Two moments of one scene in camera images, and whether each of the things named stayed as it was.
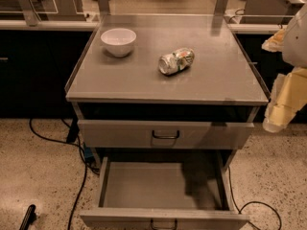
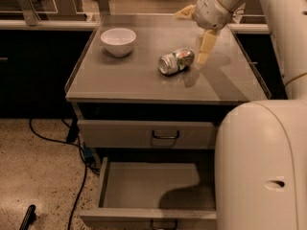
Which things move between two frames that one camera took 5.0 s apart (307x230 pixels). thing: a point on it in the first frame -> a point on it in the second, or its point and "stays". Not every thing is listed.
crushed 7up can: (172, 63) stays
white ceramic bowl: (119, 40) stays
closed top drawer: (156, 135) stays
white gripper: (295, 41) -> (210, 12)
